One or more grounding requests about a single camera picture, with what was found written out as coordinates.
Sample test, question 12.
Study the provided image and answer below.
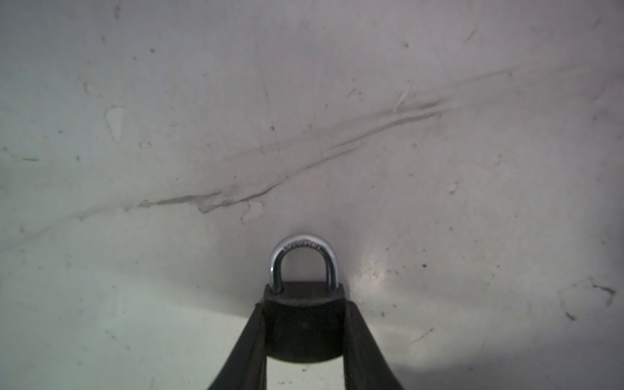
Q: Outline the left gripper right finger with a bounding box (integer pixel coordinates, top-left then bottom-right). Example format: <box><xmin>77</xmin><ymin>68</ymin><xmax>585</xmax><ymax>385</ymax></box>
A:
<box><xmin>343</xmin><ymin>301</ymin><xmax>403</xmax><ymax>390</ymax></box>

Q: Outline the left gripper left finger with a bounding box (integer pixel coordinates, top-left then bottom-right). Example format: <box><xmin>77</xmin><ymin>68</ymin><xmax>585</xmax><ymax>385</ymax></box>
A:
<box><xmin>208</xmin><ymin>303</ymin><xmax>267</xmax><ymax>390</ymax></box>

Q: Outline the black padlock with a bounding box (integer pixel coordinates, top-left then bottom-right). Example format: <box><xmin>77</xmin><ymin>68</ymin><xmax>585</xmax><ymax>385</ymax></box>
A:
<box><xmin>263</xmin><ymin>234</ymin><xmax>346</xmax><ymax>364</ymax></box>

